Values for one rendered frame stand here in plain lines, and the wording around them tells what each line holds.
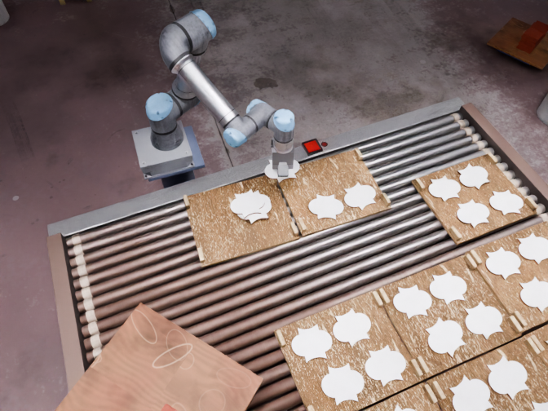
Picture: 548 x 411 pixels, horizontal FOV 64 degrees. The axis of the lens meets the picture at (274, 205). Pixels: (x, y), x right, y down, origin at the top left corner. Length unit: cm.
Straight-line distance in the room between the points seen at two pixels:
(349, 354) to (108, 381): 80
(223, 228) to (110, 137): 193
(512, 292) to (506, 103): 244
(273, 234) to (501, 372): 95
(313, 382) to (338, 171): 92
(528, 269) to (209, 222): 129
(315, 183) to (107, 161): 189
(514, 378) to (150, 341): 124
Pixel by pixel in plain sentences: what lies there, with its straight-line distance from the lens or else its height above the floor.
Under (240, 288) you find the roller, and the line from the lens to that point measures 174.
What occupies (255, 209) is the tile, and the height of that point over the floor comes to 97.
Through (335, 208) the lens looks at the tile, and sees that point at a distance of 190.
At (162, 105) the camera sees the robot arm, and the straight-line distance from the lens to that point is 197.
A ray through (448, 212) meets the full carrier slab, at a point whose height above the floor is 94.
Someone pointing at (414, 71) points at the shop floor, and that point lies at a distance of 415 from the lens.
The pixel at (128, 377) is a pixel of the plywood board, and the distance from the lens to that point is 157.
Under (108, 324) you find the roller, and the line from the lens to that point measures 178.
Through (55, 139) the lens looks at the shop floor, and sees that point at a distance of 374.
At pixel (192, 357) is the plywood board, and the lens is 154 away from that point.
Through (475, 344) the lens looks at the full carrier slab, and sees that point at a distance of 180.
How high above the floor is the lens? 251
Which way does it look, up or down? 56 degrees down
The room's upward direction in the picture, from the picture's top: 1 degrees clockwise
